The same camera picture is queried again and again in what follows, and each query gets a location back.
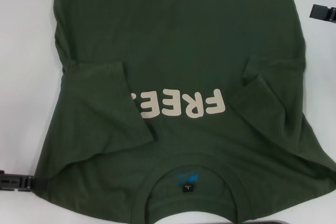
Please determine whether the dark green FREE! t-shirt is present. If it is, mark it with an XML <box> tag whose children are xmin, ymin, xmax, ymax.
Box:
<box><xmin>28</xmin><ymin>0</ymin><xmax>336</xmax><ymax>224</ymax></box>

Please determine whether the dark robot torso edge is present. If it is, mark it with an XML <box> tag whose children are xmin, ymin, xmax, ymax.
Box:
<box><xmin>216</xmin><ymin>219</ymin><xmax>299</xmax><ymax>224</ymax></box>

